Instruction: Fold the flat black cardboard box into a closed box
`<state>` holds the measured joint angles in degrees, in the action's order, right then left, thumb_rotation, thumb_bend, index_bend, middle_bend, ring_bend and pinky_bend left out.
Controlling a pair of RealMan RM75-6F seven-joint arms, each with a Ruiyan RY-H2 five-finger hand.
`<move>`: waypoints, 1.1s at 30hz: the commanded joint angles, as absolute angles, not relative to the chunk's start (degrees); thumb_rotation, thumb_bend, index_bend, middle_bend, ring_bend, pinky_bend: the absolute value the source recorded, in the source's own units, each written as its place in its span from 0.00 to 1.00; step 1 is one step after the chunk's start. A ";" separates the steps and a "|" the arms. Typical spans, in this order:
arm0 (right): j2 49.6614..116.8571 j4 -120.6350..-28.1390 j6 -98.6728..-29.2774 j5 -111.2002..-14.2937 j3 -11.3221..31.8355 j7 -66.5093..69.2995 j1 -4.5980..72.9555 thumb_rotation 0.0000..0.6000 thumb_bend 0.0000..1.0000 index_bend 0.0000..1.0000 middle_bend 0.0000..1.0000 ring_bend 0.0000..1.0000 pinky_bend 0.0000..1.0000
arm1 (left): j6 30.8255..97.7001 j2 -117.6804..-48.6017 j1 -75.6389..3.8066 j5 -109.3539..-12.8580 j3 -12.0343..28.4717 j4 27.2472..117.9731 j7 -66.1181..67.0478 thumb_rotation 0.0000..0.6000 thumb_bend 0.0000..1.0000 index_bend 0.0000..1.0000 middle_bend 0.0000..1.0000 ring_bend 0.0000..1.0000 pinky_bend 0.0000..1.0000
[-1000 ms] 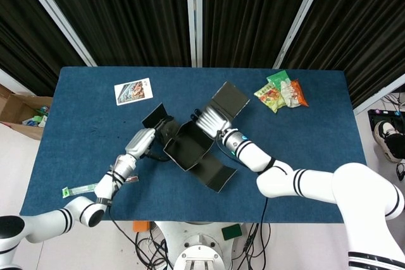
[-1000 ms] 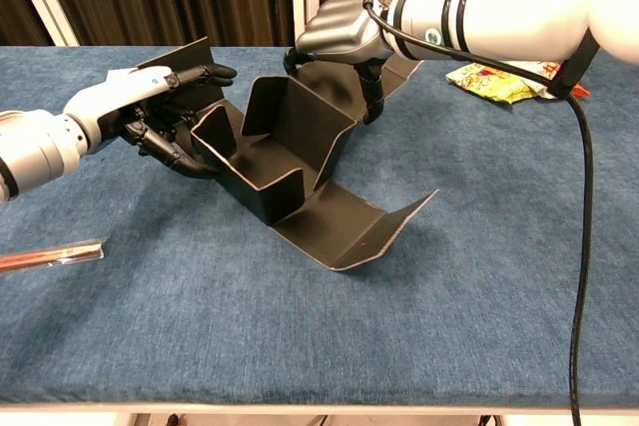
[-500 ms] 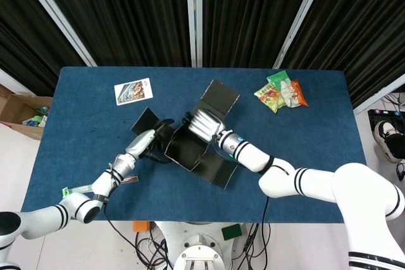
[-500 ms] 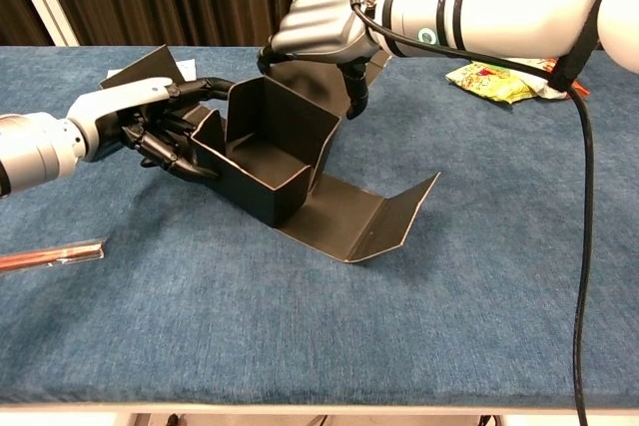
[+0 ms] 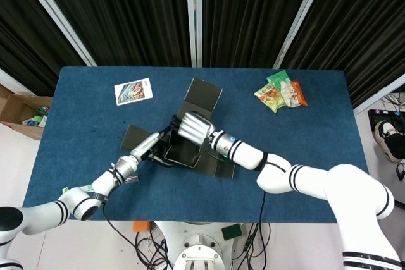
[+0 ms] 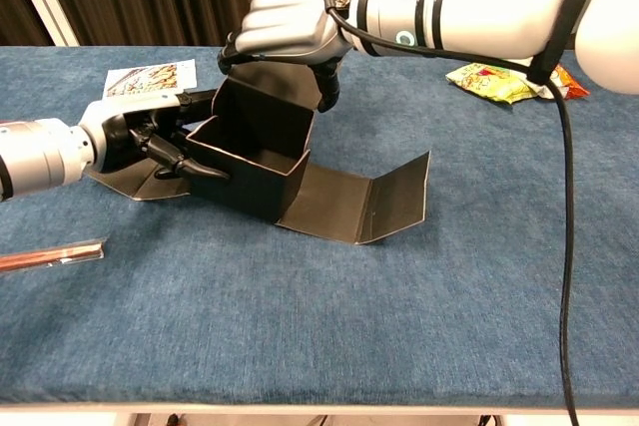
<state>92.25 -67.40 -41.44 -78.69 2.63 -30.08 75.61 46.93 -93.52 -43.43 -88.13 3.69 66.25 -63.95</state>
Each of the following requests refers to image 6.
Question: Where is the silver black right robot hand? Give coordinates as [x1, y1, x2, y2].
[218, 0, 358, 114]

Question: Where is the blue table cloth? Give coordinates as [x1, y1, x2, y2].
[0, 45, 639, 406]

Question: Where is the yellow green snack packet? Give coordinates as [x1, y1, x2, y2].
[445, 61, 543, 106]

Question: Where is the white orange snack packet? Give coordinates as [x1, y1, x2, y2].
[538, 64, 590, 101]

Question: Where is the clear wrapped chopsticks packet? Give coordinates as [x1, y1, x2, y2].
[0, 238, 106, 273]

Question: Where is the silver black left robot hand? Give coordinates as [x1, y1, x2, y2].
[74, 87, 234, 183]

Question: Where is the black paper box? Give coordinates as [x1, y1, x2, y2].
[84, 61, 432, 246]

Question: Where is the white photo card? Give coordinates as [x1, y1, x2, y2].
[102, 60, 197, 98]

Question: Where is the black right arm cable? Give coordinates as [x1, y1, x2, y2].
[321, 0, 581, 426]

